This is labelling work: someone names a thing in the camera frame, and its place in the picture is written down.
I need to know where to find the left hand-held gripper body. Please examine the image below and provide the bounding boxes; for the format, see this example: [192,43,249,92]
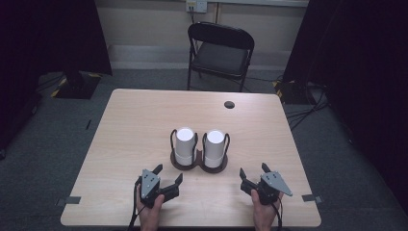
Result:
[136,168,166,209]

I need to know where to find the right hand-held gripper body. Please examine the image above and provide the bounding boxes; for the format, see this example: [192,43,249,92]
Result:
[255,171,293,206]

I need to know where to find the dark double cup holder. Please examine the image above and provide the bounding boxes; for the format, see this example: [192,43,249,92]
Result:
[169,128,231,174]

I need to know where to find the stack of white paper cups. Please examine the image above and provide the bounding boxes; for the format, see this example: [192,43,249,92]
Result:
[174,127,196,167]
[203,129,226,169]

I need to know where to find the person's left hand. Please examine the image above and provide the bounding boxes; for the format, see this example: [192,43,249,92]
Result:
[136,186,166,231]

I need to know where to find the person's right hand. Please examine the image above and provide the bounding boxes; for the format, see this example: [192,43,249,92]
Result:
[250,189,285,231]

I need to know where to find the grey tape strip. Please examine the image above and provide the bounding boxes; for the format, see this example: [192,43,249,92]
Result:
[301,193,323,204]
[56,195,82,207]

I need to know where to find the black stand base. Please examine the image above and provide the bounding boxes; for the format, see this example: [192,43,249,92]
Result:
[272,79,311,105]
[51,71,103,100]

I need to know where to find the black folding chair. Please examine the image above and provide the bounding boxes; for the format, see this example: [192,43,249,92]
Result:
[187,21,256,93]

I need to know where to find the dark curtain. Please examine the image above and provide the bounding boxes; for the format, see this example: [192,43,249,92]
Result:
[0,0,114,152]
[282,0,408,206]

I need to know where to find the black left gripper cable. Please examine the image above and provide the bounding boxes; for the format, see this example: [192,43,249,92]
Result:
[127,179,145,231]

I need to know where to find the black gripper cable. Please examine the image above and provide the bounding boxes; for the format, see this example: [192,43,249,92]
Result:
[270,196,285,231]
[127,179,145,231]

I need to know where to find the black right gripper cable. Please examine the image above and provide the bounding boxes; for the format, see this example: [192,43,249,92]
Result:
[270,196,285,231]

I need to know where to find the black floor cables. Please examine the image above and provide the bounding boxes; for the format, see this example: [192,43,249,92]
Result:
[285,83,330,131]

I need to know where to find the white wall socket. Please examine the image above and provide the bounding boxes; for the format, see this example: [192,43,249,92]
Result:
[186,0,208,14]

